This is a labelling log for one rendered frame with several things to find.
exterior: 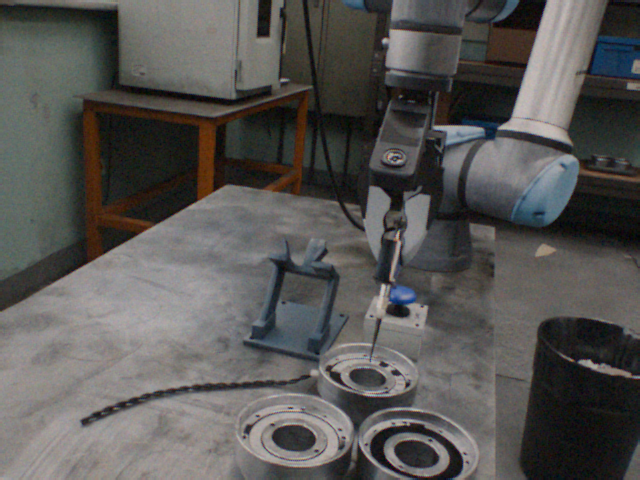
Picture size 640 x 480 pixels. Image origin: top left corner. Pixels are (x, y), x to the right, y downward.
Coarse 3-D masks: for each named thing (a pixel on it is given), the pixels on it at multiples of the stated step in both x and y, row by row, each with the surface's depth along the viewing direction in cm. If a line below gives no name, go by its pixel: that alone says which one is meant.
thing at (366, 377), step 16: (336, 352) 70; (352, 352) 72; (368, 352) 72; (384, 352) 71; (320, 368) 66; (352, 368) 69; (368, 368) 69; (384, 368) 69; (400, 368) 70; (416, 368) 68; (320, 384) 66; (336, 384) 63; (352, 384) 66; (368, 384) 70; (384, 384) 66; (416, 384) 65; (336, 400) 64; (352, 400) 63; (368, 400) 62; (384, 400) 62; (400, 400) 63; (352, 416) 64; (368, 416) 63
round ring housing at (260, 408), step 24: (264, 408) 60; (288, 408) 61; (312, 408) 61; (336, 408) 59; (240, 432) 57; (264, 432) 57; (288, 432) 59; (312, 432) 58; (336, 432) 58; (240, 456) 54; (264, 456) 52; (288, 456) 54; (312, 456) 54; (336, 456) 53
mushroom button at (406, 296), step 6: (402, 288) 79; (408, 288) 79; (396, 294) 77; (402, 294) 77; (408, 294) 78; (414, 294) 78; (390, 300) 77; (396, 300) 77; (402, 300) 77; (408, 300) 77; (414, 300) 78; (396, 306) 79; (402, 306) 79
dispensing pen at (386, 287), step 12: (396, 228) 74; (384, 240) 72; (396, 240) 72; (384, 252) 71; (384, 264) 71; (384, 276) 71; (384, 288) 72; (384, 300) 71; (384, 312) 71; (372, 348) 71
